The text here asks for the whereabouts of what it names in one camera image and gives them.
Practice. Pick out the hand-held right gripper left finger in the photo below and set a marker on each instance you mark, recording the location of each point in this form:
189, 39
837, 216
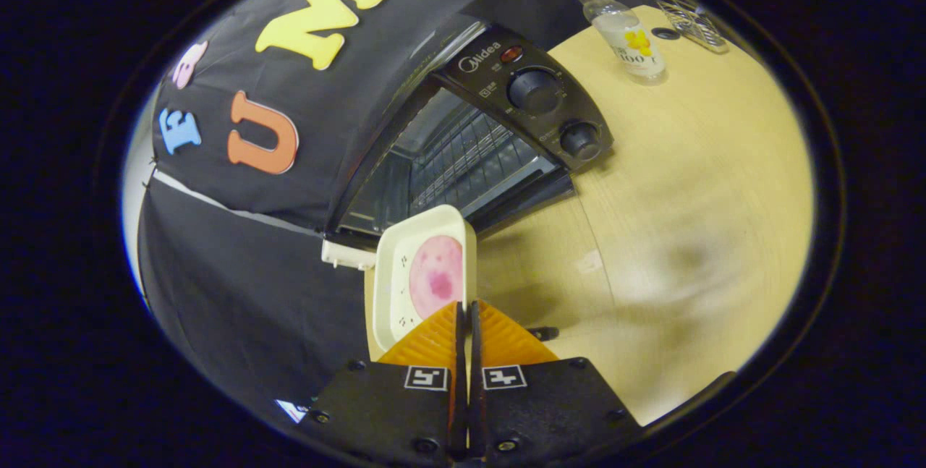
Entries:
391, 410

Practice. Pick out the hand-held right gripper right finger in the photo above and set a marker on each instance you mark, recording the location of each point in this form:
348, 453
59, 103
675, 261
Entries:
550, 410

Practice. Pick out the pink ham slice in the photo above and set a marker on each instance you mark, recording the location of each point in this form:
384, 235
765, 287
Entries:
436, 276

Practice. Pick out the small black bottle cap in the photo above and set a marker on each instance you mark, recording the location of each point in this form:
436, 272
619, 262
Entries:
664, 33

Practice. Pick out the clear glass bottle yellow label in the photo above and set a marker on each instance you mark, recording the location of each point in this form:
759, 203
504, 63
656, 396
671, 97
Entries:
626, 34

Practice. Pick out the black electric oven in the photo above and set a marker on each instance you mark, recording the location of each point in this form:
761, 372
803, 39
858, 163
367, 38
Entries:
535, 92

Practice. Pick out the white toaster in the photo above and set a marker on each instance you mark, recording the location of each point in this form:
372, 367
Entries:
347, 254

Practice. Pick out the cream rectangular food tray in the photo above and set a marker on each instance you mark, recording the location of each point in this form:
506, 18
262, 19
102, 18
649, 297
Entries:
398, 251

